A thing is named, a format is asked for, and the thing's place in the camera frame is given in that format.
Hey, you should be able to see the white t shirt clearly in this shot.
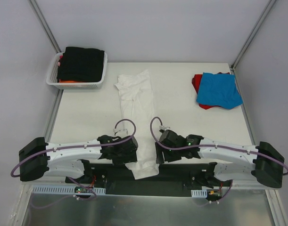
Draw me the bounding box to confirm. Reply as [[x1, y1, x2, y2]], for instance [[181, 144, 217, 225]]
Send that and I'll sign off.
[[115, 70, 159, 180]]

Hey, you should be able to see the red t shirt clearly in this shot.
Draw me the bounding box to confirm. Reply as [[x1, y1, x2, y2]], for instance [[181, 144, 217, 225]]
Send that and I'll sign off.
[[191, 72, 231, 111]]

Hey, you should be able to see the blue t shirt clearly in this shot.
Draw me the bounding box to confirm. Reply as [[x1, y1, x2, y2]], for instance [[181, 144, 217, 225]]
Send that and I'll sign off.
[[196, 72, 243, 110]]

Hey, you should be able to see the white plastic basket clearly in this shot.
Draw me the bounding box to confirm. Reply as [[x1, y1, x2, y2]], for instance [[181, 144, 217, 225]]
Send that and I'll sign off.
[[46, 52, 108, 90]]

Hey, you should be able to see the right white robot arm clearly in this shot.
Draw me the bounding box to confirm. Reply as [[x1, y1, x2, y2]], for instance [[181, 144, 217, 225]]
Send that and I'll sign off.
[[155, 129, 284, 188]]

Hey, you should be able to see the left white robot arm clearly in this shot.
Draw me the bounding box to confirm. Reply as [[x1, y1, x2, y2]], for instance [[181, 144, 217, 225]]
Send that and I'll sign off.
[[18, 135, 138, 183]]

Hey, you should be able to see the black t shirt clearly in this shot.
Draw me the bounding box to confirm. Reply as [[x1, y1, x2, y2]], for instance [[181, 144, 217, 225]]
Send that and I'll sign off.
[[57, 47, 105, 83]]

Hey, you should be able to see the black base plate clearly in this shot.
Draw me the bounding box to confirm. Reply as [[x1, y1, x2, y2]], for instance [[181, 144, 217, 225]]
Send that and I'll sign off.
[[75, 162, 231, 197]]

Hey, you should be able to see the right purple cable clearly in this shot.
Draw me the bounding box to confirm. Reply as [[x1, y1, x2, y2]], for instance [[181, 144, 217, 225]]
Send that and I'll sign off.
[[150, 116, 288, 207]]

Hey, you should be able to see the purple cable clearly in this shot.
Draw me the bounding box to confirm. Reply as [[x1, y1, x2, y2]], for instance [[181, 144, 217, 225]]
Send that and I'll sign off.
[[150, 116, 288, 207], [10, 119, 138, 209]]

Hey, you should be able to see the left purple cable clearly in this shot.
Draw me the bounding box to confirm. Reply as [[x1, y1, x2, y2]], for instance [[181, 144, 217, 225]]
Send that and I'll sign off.
[[10, 119, 138, 209]]

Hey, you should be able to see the right white cable duct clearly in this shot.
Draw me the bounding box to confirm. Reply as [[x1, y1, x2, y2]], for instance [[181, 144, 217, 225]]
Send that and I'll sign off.
[[191, 189, 207, 198]]

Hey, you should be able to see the white cable duct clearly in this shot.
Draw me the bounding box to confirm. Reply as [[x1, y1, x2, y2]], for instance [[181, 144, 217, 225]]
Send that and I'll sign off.
[[191, 189, 207, 198], [33, 185, 93, 195]]

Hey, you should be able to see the left white cable duct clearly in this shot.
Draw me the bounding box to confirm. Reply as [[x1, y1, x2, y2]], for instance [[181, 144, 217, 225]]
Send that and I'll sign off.
[[33, 185, 93, 195]]

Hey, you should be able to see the aluminium rail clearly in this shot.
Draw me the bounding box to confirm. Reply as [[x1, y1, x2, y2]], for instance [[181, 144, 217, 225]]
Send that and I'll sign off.
[[23, 164, 276, 189]]

